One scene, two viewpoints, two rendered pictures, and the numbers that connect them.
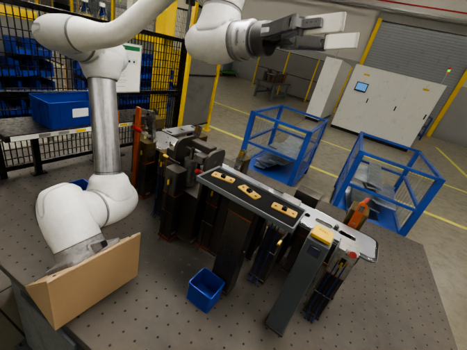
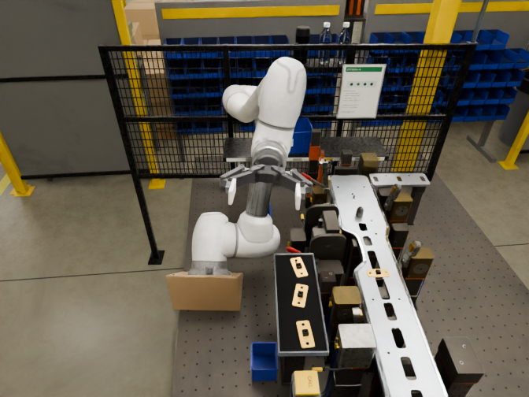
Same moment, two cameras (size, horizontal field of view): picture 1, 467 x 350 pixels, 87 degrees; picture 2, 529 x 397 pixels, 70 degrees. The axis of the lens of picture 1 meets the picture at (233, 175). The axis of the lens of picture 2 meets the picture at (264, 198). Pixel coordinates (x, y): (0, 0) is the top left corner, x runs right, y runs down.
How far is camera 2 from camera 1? 0.93 m
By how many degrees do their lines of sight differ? 54
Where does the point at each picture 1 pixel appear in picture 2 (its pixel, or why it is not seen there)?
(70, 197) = (210, 225)
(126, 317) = (207, 334)
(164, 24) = (433, 29)
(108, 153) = (254, 198)
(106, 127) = not seen: hidden behind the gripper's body
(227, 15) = (261, 135)
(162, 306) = (231, 346)
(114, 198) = (246, 238)
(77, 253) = (197, 268)
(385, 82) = not seen: outside the picture
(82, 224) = (208, 249)
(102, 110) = not seen: hidden behind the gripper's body
